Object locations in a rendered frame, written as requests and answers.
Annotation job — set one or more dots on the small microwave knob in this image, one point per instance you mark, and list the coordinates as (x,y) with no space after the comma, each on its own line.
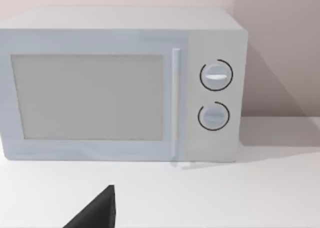
(213,116)

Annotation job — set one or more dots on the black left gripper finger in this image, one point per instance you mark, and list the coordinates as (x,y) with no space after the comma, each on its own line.
(101,210)

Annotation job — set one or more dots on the large microwave knob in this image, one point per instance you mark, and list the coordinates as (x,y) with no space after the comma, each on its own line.
(216,75)

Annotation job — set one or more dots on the pale microwave door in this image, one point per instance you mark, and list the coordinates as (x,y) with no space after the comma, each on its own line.
(87,97)

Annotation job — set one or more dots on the pale microwave oven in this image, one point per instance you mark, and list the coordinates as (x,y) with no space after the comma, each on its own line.
(212,142)

